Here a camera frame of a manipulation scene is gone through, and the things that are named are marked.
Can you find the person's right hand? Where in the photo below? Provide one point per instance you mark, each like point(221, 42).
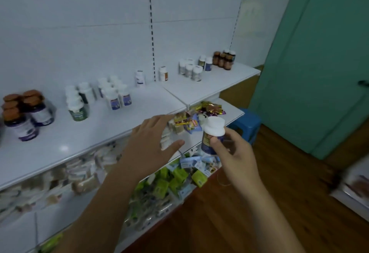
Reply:
point(242, 169)

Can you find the person's left hand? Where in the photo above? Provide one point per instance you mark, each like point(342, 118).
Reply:
point(147, 152)

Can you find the blue yellow label bottle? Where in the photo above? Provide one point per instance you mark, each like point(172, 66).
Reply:
point(213, 127)
point(208, 64)
point(201, 62)

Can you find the blue label white bottle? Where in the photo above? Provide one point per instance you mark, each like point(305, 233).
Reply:
point(124, 97)
point(113, 78)
point(101, 80)
point(116, 84)
point(104, 86)
point(113, 101)

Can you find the white metal shelf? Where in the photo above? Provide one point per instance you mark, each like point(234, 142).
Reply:
point(351, 201)
point(86, 134)

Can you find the white bottle blue lid sticker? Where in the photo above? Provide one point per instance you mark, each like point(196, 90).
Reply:
point(139, 79)

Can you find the orange label white bottle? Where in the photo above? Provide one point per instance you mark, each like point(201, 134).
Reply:
point(163, 74)

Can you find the green label white bottle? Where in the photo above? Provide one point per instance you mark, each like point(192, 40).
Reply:
point(70, 88)
point(71, 94)
point(77, 111)
point(86, 92)

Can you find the white sticker-lid jar bottle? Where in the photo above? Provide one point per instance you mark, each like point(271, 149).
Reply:
point(189, 71)
point(197, 74)

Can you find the amber brown-cap bottle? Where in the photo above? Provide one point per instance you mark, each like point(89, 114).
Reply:
point(228, 63)
point(216, 58)
point(221, 61)

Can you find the dark bottle light-blue label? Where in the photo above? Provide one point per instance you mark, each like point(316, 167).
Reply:
point(226, 51)
point(232, 56)

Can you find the person's right forearm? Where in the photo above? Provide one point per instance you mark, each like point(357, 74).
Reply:
point(274, 224)

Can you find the pile of green packets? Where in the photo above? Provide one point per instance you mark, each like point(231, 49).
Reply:
point(178, 177)

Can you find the pile of white blue boxes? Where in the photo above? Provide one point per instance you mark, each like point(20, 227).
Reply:
point(190, 162)

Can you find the blue plastic stool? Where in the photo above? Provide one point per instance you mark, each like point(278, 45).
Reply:
point(245, 123)

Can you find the blue packet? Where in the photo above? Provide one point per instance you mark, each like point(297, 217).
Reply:
point(193, 124)

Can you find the pile of gold purple candies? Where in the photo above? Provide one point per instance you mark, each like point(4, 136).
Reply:
point(210, 108)

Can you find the pile of mixed packets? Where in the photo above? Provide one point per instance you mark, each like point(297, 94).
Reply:
point(50, 242)

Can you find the green door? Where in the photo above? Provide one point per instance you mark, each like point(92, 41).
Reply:
point(317, 59)

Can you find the pale handwritten paper sign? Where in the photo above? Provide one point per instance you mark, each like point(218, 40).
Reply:
point(252, 13)

